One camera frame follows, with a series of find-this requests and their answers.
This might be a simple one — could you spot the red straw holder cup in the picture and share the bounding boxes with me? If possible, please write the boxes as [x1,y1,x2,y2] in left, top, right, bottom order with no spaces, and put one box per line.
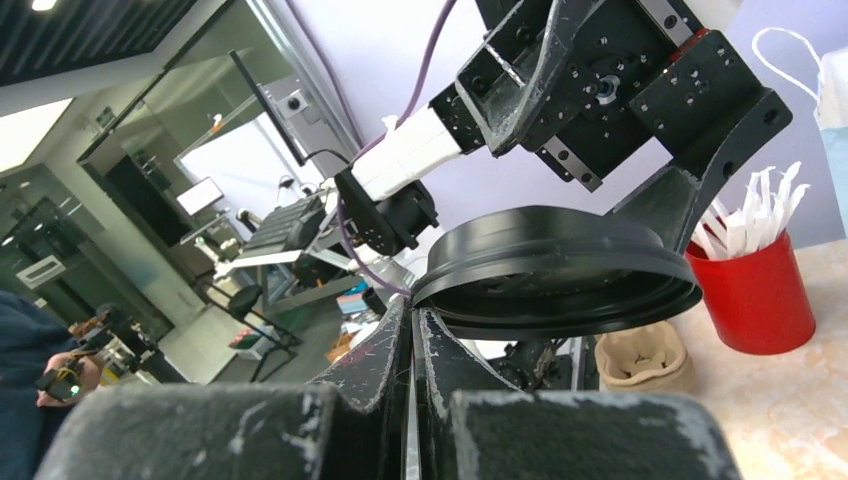
[685,231,816,355]

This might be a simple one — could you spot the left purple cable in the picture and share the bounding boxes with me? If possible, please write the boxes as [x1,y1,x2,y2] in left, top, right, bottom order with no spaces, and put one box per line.
[284,0,458,298]

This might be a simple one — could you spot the person in dark blue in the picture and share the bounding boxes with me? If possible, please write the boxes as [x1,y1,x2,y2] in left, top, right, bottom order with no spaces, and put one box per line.
[1,291,104,479]

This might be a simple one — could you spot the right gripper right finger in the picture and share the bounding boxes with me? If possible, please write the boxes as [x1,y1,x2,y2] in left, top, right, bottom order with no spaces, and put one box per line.
[411,308,740,479]

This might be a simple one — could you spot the light blue paper bag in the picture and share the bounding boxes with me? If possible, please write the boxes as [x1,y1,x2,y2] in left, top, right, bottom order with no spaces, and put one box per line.
[751,27,847,230]

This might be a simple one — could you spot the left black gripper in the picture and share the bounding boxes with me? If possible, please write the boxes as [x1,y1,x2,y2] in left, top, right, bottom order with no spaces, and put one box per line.
[430,0,793,253]

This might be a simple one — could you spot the brown pulp cup carrier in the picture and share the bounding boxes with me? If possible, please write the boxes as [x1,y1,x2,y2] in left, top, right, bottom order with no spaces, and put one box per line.
[594,321,696,393]

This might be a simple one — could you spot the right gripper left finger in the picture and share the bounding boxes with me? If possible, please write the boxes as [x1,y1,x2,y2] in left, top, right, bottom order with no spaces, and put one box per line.
[37,298,411,479]

